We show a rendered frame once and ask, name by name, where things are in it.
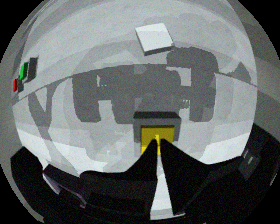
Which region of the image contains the green button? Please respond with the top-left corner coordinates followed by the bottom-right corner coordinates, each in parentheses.
top-left (19, 57), bottom-right (38, 84)

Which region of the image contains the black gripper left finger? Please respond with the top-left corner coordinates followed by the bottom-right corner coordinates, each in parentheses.
top-left (80, 139), bottom-right (159, 213)

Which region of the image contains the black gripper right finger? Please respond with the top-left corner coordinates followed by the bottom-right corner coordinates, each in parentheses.
top-left (160, 139), bottom-right (244, 216)

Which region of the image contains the yellow button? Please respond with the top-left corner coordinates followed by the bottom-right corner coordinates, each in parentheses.
top-left (133, 111), bottom-right (181, 157)

